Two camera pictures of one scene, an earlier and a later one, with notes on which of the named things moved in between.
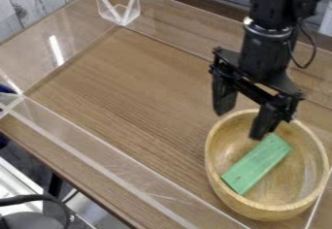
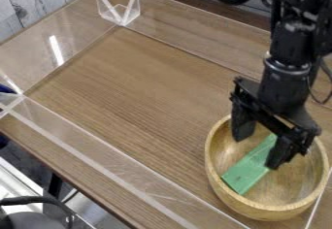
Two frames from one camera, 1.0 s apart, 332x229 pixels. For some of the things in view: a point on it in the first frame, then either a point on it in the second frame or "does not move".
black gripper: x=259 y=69 -> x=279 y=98
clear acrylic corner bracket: x=120 y=14 does not move
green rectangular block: x=264 y=155 does not move
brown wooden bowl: x=290 y=187 does not move
